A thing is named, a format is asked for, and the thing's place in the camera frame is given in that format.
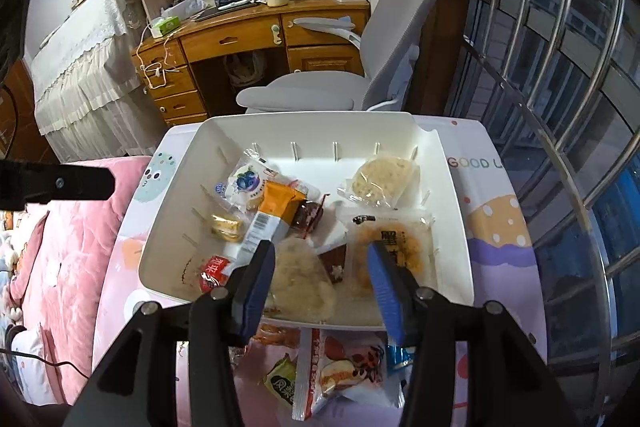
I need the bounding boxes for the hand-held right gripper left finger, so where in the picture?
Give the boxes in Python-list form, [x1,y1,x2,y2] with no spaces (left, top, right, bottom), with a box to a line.
[65,239,277,427]

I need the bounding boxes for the round pale cake packet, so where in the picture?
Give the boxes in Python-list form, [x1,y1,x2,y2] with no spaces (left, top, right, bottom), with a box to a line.
[336,151,422,210]

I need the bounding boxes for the wooden desk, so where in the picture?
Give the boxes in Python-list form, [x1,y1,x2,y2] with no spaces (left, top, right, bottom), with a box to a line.
[131,0,372,128]

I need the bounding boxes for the red white printed bread packet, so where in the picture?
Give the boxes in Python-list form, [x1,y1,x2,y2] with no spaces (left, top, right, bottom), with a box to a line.
[291,328,407,423]

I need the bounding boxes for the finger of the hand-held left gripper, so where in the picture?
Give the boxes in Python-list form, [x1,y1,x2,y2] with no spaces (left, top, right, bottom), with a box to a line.
[0,161,116,210]

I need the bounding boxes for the white orange wafer packet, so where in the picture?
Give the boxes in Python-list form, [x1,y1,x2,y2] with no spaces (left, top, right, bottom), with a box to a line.
[239,179,308,268]

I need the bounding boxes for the black tablet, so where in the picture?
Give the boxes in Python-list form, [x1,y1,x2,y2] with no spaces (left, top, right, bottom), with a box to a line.
[192,4,261,22]

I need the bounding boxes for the small blue snack packet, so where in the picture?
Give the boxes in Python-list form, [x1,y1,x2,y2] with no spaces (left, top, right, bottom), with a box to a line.
[386,343,417,369]

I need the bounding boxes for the white plastic storage bin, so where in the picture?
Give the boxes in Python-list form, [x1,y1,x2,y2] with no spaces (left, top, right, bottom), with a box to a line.
[137,111,476,333]

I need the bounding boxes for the clear bread roll packet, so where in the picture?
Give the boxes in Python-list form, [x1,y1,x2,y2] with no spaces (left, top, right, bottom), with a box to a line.
[262,234,341,325]

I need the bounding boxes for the pink quilted blanket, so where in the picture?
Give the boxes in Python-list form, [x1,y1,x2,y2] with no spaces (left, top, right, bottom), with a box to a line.
[0,157,151,408]

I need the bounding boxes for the small dark snack packet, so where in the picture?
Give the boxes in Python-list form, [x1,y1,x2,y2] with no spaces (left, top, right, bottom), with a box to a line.
[320,244,350,285]

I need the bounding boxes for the bag under desk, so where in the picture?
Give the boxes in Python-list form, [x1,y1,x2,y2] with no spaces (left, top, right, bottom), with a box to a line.
[223,52,266,88]

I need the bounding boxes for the small red snack packet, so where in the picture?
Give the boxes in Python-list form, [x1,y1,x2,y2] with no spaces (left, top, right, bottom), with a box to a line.
[199,254,237,294]

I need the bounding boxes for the dark chocolate cake packet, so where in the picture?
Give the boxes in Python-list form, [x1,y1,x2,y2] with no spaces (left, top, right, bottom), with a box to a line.
[290,194,328,237]

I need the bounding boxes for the small green snack packet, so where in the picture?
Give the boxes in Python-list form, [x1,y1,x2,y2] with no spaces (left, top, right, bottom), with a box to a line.
[263,353,300,408]

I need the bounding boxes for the small orange snack packet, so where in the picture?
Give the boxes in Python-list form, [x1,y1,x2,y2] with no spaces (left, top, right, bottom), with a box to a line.
[250,321,301,349]

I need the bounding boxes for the black cable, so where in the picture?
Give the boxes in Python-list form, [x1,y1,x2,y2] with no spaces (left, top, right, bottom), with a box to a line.
[0,347,93,380]

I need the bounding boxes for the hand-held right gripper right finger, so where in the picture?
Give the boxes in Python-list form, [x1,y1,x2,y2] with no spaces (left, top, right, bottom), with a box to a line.
[367,241,581,427]

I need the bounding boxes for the white blue round cake packet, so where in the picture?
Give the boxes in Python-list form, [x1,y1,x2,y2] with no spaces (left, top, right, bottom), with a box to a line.
[215,149,283,212]

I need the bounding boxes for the small yellow biscuit packet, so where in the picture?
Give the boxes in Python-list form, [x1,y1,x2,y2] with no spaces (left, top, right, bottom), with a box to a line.
[209,211,248,244]

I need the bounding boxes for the clear yellow pastry packet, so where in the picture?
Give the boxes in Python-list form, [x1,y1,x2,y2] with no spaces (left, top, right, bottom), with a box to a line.
[345,213,438,305]

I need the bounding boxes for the green tissue pack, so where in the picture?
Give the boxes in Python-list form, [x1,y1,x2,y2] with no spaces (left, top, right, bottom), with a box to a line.
[151,16,182,38]

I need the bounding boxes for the white charger cable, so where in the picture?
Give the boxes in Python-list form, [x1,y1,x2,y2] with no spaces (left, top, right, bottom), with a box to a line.
[135,24,186,90]

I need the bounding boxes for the white lace cover cloth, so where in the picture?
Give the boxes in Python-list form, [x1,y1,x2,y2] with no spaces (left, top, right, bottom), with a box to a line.
[31,0,151,162]

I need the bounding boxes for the grey office chair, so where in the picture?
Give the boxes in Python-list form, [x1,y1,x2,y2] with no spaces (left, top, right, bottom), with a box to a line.
[236,0,468,115]

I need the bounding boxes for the metal window grille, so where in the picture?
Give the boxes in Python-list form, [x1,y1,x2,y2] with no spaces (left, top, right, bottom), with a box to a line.
[445,0,640,378]

